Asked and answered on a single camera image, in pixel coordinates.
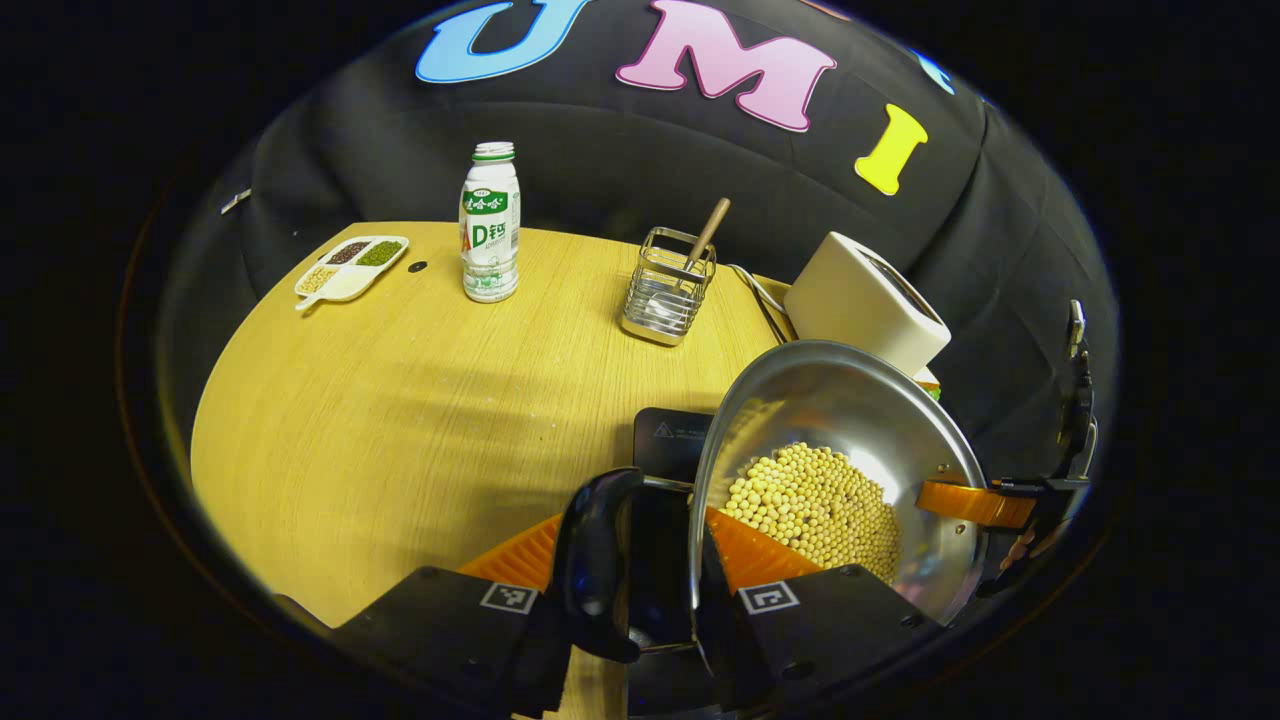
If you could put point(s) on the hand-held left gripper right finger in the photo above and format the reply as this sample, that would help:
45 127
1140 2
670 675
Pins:
830 630

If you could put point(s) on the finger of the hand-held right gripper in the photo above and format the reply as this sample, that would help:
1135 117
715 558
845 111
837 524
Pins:
975 503

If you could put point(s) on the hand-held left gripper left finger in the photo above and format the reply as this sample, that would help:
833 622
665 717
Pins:
440 630

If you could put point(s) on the stainless steel pot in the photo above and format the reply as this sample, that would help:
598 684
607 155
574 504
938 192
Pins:
850 400

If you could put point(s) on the black induction cooktop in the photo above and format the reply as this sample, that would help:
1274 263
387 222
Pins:
670 440

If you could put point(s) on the sandwich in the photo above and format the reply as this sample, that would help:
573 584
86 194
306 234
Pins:
927 383

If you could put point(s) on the pile of soybeans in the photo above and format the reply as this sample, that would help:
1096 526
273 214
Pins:
810 500

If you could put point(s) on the white toaster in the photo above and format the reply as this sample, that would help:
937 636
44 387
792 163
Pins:
850 300

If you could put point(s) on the white divided bean dish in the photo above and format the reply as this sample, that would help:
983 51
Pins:
345 275

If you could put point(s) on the white drink bottle green label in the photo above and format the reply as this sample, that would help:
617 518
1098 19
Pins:
490 240

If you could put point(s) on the metal clip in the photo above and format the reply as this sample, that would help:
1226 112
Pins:
236 201

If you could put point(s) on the black backdrop cloth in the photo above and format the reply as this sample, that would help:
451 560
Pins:
620 170

